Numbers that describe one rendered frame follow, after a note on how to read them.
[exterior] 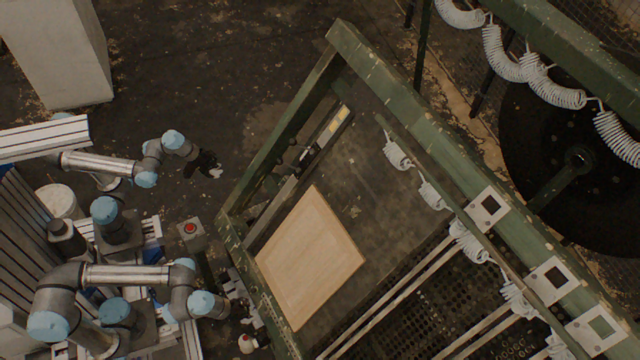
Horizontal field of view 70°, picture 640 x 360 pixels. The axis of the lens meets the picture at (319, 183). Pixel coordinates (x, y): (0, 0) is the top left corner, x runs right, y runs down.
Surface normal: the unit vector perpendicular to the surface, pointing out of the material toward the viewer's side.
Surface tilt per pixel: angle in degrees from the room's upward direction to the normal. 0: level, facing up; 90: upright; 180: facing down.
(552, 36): 90
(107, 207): 7
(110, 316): 7
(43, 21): 90
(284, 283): 55
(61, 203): 0
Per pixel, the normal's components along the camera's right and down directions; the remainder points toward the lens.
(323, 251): -0.68, -0.01
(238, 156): 0.06, -0.57
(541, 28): -0.86, 0.39
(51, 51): 0.33, 0.79
